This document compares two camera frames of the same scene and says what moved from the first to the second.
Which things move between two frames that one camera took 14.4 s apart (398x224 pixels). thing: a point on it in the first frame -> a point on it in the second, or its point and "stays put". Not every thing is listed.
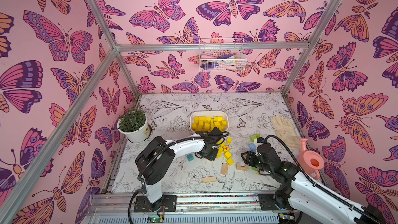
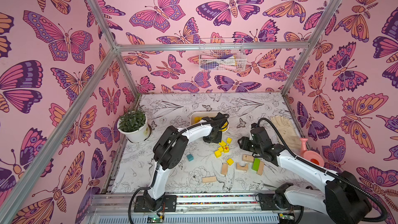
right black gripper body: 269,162 -> 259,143
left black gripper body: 211,155 -> 217,139
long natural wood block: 208,179 stays put
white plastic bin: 206,121 stays put
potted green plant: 134,125 stays put
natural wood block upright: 224,167 stays put
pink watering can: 311,161 stays put
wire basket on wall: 222,55 stays put
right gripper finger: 251,159 -> 245,143
